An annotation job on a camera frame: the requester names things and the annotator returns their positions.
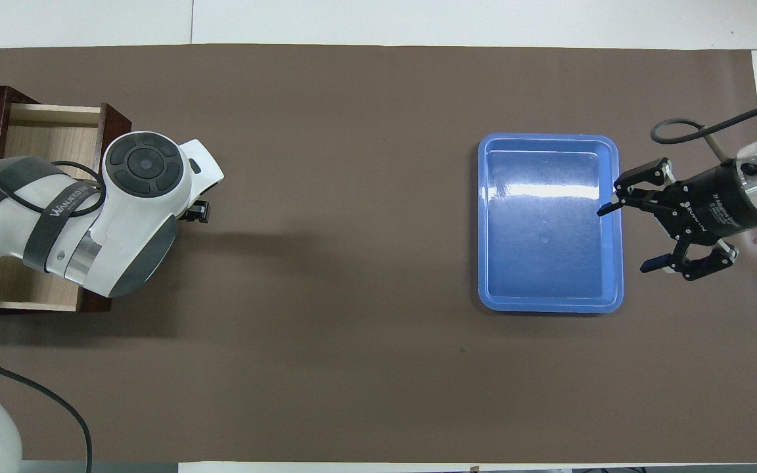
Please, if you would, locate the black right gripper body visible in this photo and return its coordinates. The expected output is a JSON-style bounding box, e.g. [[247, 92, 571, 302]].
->
[[661, 164, 757, 247]]

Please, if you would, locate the wooden drawer with dark front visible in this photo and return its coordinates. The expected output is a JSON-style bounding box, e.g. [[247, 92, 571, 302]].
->
[[0, 103, 133, 313]]

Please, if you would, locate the blue plastic tray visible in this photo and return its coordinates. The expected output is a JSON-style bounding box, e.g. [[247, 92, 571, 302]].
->
[[478, 133, 624, 313]]

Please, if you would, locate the brown paper table mat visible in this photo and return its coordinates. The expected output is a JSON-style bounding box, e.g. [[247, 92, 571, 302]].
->
[[0, 43, 757, 464]]

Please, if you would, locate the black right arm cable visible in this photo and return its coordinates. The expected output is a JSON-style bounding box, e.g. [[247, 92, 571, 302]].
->
[[651, 99, 757, 162]]

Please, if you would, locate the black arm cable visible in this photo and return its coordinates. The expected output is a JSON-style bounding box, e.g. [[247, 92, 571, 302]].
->
[[0, 158, 104, 473], [651, 99, 757, 162]]

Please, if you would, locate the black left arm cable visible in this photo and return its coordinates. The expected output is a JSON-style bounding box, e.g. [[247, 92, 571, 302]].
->
[[0, 158, 104, 473]]

